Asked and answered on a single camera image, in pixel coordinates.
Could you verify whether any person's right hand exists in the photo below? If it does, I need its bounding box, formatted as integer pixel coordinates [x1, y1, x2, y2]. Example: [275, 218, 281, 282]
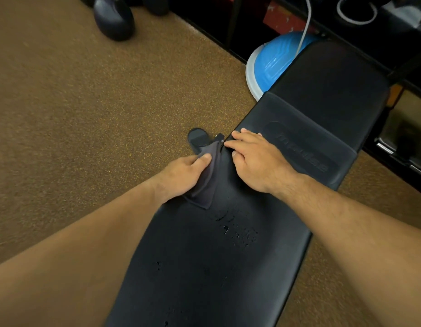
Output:
[223, 128, 300, 194]

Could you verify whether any person's left hand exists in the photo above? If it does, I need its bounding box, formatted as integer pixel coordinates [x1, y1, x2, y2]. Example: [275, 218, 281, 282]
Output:
[152, 154, 213, 205]

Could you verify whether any dark grey cleaning cloth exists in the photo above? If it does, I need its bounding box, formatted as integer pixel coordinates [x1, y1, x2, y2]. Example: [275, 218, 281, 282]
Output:
[183, 140, 225, 210]

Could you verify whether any black padded workout bench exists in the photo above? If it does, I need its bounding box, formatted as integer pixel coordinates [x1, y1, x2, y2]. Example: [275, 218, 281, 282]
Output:
[105, 40, 392, 327]

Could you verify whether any person's right forearm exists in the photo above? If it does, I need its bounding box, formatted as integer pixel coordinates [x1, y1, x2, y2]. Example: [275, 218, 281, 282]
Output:
[273, 173, 421, 327]

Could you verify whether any person's left forearm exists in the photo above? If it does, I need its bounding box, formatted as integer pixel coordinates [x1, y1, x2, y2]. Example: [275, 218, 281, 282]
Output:
[0, 178, 163, 327]

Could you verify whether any blue balance trainer dome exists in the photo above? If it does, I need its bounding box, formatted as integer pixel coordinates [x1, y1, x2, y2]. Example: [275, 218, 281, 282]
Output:
[245, 31, 322, 102]

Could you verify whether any red patterned box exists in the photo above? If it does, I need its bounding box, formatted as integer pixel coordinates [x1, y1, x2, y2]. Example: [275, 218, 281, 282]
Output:
[263, 1, 317, 35]

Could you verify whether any black storage shelf rack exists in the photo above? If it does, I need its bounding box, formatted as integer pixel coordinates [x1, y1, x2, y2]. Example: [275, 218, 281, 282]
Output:
[169, 0, 421, 198]

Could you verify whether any orange block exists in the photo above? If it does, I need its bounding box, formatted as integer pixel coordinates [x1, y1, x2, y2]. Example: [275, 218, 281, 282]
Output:
[386, 84, 404, 108]

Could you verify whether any beige panel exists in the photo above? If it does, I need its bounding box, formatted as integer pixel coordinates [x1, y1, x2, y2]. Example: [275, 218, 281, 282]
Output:
[397, 90, 421, 133]

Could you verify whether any black and white pouch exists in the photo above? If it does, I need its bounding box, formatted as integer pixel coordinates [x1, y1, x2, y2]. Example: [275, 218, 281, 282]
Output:
[384, 2, 421, 30]

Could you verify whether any white hanging cord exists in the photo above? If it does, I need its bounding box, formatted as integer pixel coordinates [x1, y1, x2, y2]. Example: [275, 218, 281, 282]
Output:
[295, 0, 312, 55]

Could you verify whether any white cord ring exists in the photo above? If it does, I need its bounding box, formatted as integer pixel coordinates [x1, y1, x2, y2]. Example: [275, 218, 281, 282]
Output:
[336, 0, 378, 25]

